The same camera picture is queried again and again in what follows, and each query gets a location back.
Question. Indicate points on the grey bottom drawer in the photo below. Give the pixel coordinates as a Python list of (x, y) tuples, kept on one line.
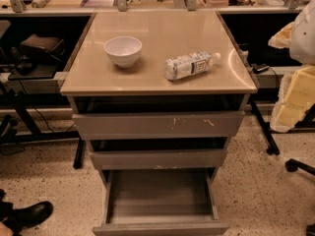
[(166, 202)]

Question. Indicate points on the grey drawer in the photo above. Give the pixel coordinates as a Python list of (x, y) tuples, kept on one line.
[(158, 159), (166, 202), (158, 125)]

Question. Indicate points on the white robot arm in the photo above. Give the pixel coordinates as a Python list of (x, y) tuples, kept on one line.
[(297, 90)]

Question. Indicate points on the grey drawer cabinet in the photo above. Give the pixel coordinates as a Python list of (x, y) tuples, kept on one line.
[(95, 85)]

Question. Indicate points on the grey top drawer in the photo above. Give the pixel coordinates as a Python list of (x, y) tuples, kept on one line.
[(158, 125)]

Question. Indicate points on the grey middle drawer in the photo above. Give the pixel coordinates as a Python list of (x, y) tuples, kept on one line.
[(158, 159)]

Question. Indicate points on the clear plastic water bottle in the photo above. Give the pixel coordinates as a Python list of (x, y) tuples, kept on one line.
[(189, 65)]

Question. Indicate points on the white ceramic bowl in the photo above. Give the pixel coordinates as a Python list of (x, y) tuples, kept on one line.
[(123, 51)]

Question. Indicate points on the black desk leg left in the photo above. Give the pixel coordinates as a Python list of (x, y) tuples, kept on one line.
[(79, 154)]

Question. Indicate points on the black desk leg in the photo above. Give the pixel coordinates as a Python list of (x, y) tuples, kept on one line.
[(272, 146), (79, 154)]

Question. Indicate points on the black power adapter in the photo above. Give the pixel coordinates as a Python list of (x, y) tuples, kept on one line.
[(258, 69)]

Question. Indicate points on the black desk leg right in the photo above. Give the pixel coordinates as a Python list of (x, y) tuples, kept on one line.
[(272, 146)]

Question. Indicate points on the black office chair base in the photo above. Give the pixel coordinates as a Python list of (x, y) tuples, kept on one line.
[(293, 165)]

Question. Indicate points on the black leather shoe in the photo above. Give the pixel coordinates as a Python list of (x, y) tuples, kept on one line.
[(17, 219)]

